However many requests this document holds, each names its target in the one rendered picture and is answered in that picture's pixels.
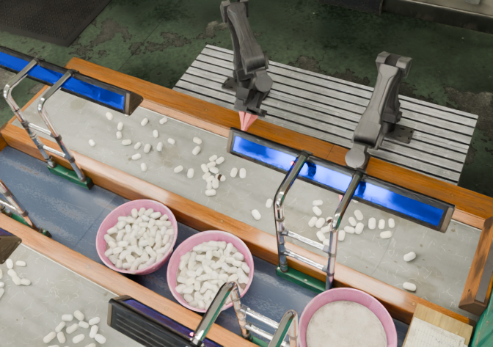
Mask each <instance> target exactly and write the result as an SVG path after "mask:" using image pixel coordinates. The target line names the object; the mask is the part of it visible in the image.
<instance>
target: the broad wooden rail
mask: <svg viewBox="0 0 493 347"><path fill-rule="evenodd" d="M64 67H65V68H67V69H70V68H73V69H75V70H78V71H79V72H80V73H82V74H84V75H86V76H90V77H93V78H96V79H99V80H101V81H105V82H107V83H110V84H113V85H115V86H118V87H122V88H124V89H127V90H130V91H132V92H135V93H137V94H139V95H141V96H142V97H143V98H144V100H143V101H142V102H141V104H140V105H139V106H140V107H142V108H145V109H148V110H151V111H153V112H156V113H159V114H162V115H164V116H167V117H171V118H172V119H175V120H179V121H181V122H183V123H187V124H189V125H193V126H195V127H198V128H201V129H203V130H206V131H209V132H211V133H214V134H217V135H220V136H223V137H225V138H228V136H229V131H230V128H231V127H235V128H237V129H240V130H241V120H240V115H239V112H236V111H233V110H231V109H227V108H225V107H223V106H219V105H216V104H214V103H210V102H207V101H204V100H201V99H199V98H195V97H192V96H190V95H186V94H183V93H181V92H177V91H174V90H171V89H169V88H166V87H163V86H160V85H157V84H154V83H151V82H149V81H145V80H142V79H140V78H136V77H133V76H130V75H127V74H124V73H121V72H119V71H116V70H112V69H110V68H107V67H104V66H101V65H97V64H95V63H92V62H88V61H86V60H83V59H79V58H77V57H73V58H72V59H71V60H70V61H69V62H68V63H67V64H66V65H65V66H64ZM246 131H247V132H250V133H251V134H255V135H258V136H261V137H264V138H267V139H270V140H272V141H275V142H279V143H280V144H283V145H287V146H289V147H292V148H295V149H297V150H301V149H304V150H307V151H310V152H312V153H313V155H314V156H318V157H320V158H324V159H326V160H329V161H333V162H335V163H337V164H341V165H343V166H344V165H347V163H346V153H347V152H348V151H349V149H347V148H344V147H341V146H338V145H334V144H332V143H329V142H325V141H323V140H320V139H316V138H314V137H311V136H308V135H305V134H301V133H299V132H296V131H292V130H290V129H287V128H284V127H282V126H279V125H275V124H273V123H269V122H266V121H264V120H260V119H258V118H257V119H256V120H255V121H254V122H253V123H252V124H251V125H250V127H248V129H247V130H246ZM366 171H367V172H368V173H367V174H368V175H372V176H374V177H376V178H380V179H382V180H386V181H389V182H391V183H395V184H398V185H400V186H403V187H406V188H408V189H412V190H415V191H418V192H420V193H423V194H427V195H429V196H432V197H435V198H437V199H440V200H443V201H445V202H449V203H452V204H454V205H456V208H455V211H454V213H453V216H452V220H454V221H457V222H461V223H462V224H466V225H469V226H470V227H474V228H477V229H479V230H482V228H483V223H484V221H485V219H488V218H489V217H492V216H493V198H492V197H488V196H486V195H483V194H479V193H477V192H474V191H471V190H469V189H465V188H462V187H460V186H456V185H453V184H451V183H447V182H444V181H442V180H438V179H436V178H432V177H429V176H427V175H423V174H420V173H418V172H414V171H412V170H410V169H406V168H403V167H400V166H397V165H394V164H391V163H388V162H386V161H382V160H379V159H377V158H373V157H370V161H369V163H368V166H367V169H366Z"/></svg>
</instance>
